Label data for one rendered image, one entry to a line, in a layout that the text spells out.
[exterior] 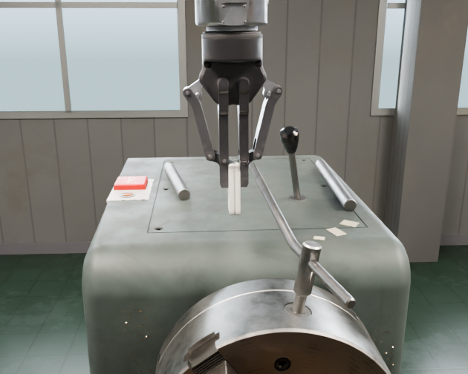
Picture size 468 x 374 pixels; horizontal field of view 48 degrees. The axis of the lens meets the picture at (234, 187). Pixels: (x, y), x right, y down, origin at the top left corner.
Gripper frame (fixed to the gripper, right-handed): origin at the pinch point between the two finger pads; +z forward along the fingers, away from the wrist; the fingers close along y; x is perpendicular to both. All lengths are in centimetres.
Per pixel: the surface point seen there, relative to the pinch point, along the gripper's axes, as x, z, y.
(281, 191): 27.9, 9.9, 10.9
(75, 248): 281, 130, -96
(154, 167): 47, 10, -15
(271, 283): -5.8, 11.6, 4.4
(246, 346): -16.7, 13.4, 0.1
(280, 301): -10.6, 11.6, 4.8
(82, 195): 283, 91, -87
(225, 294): -6.5, 12.6, -1.7
